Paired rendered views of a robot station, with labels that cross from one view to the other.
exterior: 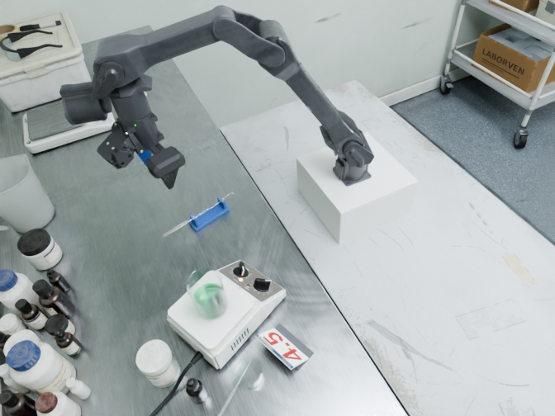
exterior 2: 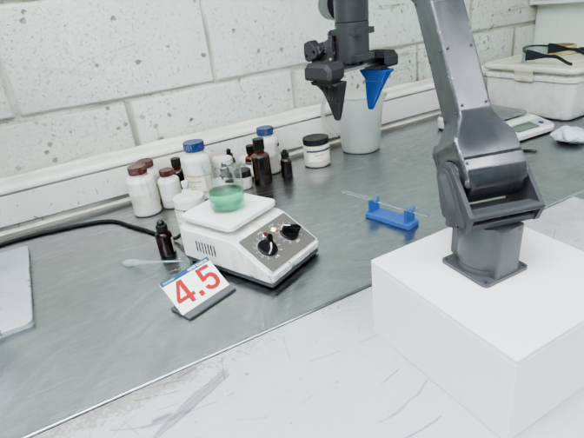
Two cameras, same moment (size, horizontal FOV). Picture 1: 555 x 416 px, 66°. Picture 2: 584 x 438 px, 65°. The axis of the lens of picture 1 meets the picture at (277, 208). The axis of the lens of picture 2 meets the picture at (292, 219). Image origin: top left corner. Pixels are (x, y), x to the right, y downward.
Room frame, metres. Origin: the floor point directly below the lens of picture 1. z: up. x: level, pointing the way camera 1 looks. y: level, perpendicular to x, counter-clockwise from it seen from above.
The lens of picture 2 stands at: (0.44, -0.59, 1.30)
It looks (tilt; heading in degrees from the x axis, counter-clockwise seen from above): 26 degrees down; 85
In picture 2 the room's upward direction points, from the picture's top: 7 degrees counter-clockwise
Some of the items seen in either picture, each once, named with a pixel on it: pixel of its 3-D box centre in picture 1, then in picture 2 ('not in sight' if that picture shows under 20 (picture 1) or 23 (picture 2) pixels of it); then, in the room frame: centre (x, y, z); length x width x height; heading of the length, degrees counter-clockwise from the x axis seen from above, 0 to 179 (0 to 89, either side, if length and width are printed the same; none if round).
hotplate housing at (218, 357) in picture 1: (225, 309); (243, 235); (0.41, 0.12, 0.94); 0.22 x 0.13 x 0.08; 136
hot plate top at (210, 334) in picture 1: (211, 308); (228, 209); (0.39, 0.14, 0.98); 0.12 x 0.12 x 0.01; 46
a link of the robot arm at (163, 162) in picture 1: (141, 131); (352, 47); (0.64, 0.23, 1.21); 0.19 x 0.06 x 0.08; 35
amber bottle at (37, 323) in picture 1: (31, 314); (252, 162); (0.45, 0.51, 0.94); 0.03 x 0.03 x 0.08
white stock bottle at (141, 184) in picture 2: not in sight; (142, 189); (0.20, 0.39, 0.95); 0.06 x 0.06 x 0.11
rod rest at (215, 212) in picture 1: (208, 212); (391, 211); (0.69, 0.17, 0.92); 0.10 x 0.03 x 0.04; 125
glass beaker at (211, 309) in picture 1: (209, 294); (226, 187); (0.40, 0.14, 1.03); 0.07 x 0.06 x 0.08; 158
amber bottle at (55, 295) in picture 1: (52, 299); (261, 161); (0.47, 0.47, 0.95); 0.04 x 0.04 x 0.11
